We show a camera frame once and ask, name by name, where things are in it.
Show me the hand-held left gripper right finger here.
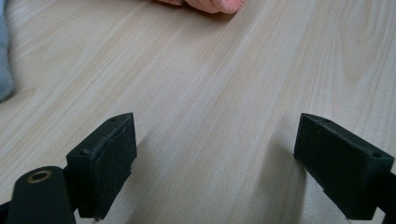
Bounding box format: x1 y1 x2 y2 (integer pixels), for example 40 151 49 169
293 112 395 221

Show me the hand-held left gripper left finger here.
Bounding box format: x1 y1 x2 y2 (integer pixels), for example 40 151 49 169
65 112 138 221

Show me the blue knit glove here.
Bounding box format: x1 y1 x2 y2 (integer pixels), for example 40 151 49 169
0 0 15 103

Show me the pink winter glove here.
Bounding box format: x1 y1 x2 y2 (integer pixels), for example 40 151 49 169
156 0 246 15

